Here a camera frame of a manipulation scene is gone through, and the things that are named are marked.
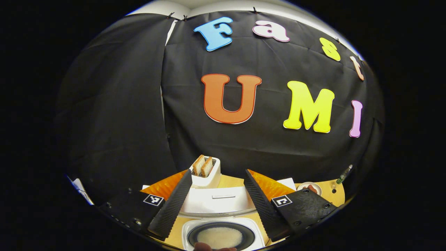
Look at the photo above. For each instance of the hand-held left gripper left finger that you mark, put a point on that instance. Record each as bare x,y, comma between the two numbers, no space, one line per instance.
172,209

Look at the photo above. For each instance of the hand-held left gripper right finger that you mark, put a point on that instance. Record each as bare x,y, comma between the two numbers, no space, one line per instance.
261,209

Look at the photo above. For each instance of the white rice cooker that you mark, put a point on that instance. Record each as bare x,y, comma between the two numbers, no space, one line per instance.
219,204

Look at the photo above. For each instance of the pile of white rice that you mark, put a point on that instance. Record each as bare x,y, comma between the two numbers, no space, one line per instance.
219,237

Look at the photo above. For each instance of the white toaster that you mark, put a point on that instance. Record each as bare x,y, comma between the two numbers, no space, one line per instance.
210,181

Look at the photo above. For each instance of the white round plate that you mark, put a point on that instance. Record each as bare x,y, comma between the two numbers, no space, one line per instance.
302,184

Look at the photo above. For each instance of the toast slice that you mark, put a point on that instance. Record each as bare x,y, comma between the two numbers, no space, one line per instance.
198,165
207,167

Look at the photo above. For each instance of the brown meat piece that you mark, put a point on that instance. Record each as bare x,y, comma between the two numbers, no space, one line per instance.
312,189

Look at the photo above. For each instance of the green glass bottle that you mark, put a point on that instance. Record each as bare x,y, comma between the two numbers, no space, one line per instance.
344,174

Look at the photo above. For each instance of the white blue printed box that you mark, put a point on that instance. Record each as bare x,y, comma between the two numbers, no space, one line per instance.
82,191

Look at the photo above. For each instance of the black backdrop cloth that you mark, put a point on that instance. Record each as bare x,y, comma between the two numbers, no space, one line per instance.
115,104

